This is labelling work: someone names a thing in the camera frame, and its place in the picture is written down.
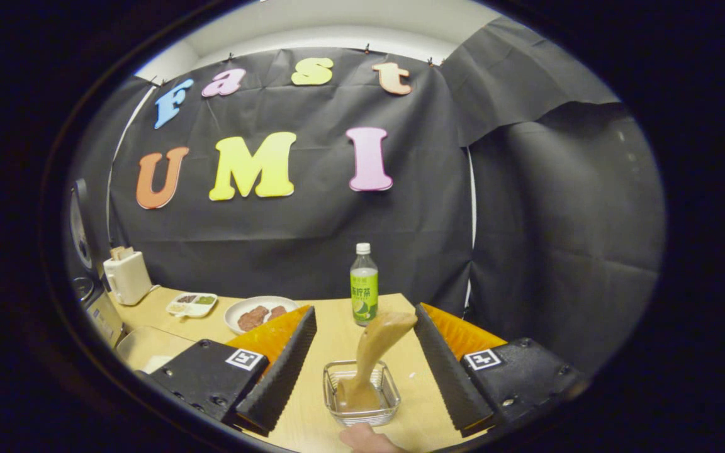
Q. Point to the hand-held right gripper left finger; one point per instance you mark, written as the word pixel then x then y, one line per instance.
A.
pixel 281 377

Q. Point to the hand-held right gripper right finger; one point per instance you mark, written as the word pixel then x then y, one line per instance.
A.
pixel 447 371

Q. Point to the wooden spoon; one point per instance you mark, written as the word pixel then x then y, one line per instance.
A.
pixel 375 340

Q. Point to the black and steel rice cooker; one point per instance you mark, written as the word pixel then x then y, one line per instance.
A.
pixel 104 318

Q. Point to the brown meat piece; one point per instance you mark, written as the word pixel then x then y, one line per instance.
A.
pixel 252 318
pixel 276 312

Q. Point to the white round plate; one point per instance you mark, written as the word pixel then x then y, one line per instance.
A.
pixel 233 314

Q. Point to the green tea bottle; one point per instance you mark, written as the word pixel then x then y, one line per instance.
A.
pixel 364 296

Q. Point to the small white divided dish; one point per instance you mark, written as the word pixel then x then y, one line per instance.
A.
pixel 191 305

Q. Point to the black backdrop cloth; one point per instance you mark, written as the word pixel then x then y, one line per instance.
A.
pixel 312 239

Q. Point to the white toaster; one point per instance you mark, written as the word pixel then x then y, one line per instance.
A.
pixel 128 280

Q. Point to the toast slice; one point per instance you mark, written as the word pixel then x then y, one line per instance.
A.
pixel 121 253

